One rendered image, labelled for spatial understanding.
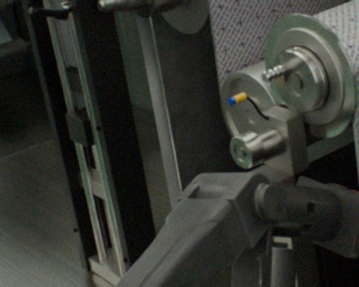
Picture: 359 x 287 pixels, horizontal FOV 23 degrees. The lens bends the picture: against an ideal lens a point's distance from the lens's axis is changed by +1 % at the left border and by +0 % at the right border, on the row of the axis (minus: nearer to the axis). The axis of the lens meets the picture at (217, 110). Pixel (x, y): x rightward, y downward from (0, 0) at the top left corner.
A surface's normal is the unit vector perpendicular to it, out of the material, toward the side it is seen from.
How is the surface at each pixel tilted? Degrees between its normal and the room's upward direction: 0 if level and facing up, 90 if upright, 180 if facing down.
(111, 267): 0
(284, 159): 90
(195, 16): 90
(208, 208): 11
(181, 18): 90
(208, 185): 34
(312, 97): 90
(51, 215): 0
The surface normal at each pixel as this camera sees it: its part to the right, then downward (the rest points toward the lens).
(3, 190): -0.14, -0.93
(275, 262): 0.22, -0.16
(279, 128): -0.78, 0.32
